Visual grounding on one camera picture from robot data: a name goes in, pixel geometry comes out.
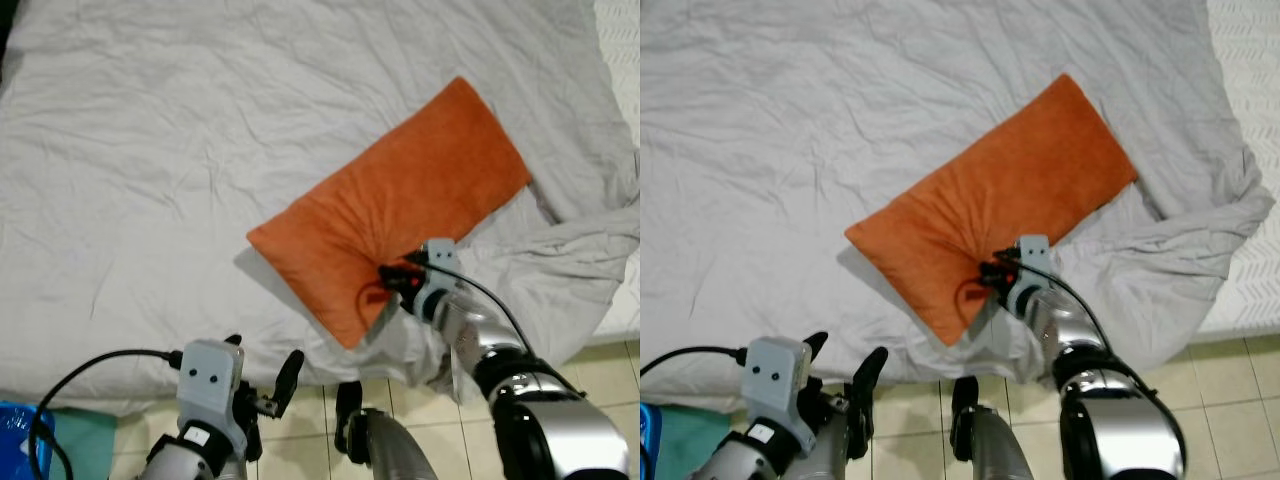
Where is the teal plastic bin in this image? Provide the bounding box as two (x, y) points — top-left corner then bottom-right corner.
(655, 405), (739, 480)
(44, 408), (123, 480)

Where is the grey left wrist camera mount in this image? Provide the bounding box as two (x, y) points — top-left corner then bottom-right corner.
(745, 337), (814, 457)
(178, 339), (247, 453)

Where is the blue plastic bin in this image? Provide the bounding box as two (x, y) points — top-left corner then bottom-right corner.
(0, 400), (53, 480)
(640, 403), (664, 480)

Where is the orange pillow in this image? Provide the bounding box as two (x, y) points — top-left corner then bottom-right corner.
(845, 73), (1140, 349)
(246, 76), (534, 351)

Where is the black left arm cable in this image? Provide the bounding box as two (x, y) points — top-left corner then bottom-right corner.
(27, 347), (187, 480)
(640, 345), (753, 381)

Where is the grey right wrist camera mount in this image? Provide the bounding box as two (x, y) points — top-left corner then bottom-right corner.
(1013, 235), (1058, 291)
(417, 238), (463, 293)

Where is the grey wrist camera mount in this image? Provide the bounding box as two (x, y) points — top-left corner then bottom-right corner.
(1013, 235), (1058, 291)
(178, 339), (247, 453)
(745, 337), (814, 457)
(417, 238), (463, 293)

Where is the grey blanket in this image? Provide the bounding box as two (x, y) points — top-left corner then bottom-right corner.
(0, 0), (641, 417)
(640, 0), (1277, 387)

